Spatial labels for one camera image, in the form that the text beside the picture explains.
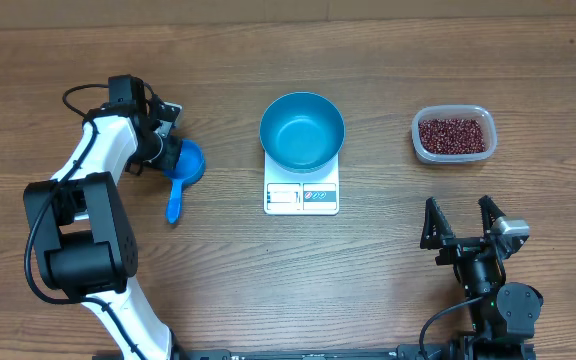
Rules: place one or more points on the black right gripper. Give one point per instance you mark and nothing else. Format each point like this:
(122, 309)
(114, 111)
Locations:
(436, 235)

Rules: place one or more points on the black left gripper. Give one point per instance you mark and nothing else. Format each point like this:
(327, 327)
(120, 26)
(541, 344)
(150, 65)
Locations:
(171, 156)

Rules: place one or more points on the blue plastic measuring scoop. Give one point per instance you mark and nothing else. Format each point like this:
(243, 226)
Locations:
(189, 169)

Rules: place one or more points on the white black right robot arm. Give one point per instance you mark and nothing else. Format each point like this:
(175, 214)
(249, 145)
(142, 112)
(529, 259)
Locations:
(503, 313)

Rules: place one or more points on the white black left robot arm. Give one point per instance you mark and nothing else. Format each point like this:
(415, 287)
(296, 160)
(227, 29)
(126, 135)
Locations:
(81, 248)

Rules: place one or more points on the white digital kitchen scale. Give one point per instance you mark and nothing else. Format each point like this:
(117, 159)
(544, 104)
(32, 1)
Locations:
(311, 193)

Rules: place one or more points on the teal metal bowl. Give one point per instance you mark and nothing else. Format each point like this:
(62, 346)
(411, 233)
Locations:
(302, 131)

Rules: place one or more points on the red beans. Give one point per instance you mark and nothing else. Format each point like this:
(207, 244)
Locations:
(452, 136)

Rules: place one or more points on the clear plastic container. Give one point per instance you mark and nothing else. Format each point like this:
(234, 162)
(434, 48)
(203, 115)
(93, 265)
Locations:
(481, 115)

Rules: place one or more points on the black mounting rail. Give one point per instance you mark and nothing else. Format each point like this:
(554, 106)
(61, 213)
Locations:
(402, 352)

